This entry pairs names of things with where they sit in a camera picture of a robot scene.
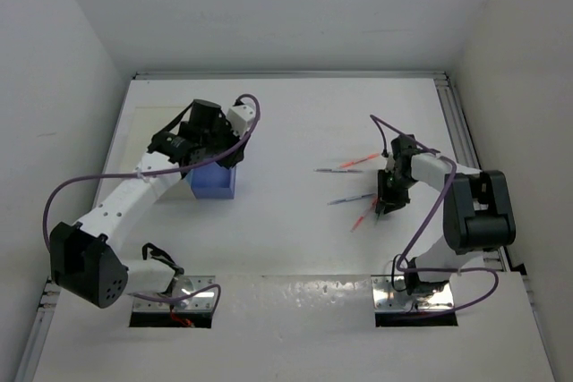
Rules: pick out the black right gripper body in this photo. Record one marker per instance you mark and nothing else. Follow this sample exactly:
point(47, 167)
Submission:
point(393, 190)

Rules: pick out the blue transparent drawer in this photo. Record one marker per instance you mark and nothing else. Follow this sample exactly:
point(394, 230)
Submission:
point(212, 182)

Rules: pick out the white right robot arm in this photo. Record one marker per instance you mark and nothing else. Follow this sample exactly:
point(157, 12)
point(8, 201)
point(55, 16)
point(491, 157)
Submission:
point(477, 215)

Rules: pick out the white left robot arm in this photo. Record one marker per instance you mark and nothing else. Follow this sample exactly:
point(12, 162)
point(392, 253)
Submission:
point(85, 255)

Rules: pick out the pink gel pen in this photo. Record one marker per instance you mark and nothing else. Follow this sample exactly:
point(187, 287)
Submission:
point(364, 215)

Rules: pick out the orange gel pen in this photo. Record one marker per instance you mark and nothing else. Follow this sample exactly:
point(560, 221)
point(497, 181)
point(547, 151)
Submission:
point(359, 161)

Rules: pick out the dark blue gel pen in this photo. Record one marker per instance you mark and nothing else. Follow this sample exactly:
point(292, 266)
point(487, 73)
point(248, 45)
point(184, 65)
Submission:
point(338, 171)

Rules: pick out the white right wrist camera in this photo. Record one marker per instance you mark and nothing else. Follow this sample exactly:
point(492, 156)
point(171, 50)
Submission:
point(390, 163)

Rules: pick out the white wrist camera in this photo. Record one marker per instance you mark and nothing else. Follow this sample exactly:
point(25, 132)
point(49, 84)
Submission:
point(390, 163)
point(241, 118)

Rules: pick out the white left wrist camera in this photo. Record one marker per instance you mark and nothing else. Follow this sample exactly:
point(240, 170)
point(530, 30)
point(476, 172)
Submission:
point(241, 118)

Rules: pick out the aluminium frame rail back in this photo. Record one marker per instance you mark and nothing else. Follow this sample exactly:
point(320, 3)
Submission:
point(167, 76)

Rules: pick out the aluminium frame rail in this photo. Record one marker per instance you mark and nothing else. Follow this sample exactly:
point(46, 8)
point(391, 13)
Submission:
point(455, 119)
point(38, 332)
point(167, 76)

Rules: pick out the aluminium frame rail right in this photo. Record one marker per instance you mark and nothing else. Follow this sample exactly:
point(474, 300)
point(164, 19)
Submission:
point(455, 119)

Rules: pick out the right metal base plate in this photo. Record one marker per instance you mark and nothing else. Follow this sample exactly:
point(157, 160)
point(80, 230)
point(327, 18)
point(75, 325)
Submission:
point(390, 297)

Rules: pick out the metal base plate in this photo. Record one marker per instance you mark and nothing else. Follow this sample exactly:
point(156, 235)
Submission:
point(201, 292)
point(390, 297)

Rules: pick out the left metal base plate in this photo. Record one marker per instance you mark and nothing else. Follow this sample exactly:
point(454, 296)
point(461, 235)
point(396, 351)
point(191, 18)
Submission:
point(201, 292)

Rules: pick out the aluminium frame rail left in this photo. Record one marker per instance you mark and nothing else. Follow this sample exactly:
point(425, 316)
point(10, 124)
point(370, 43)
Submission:
point(38, 332)

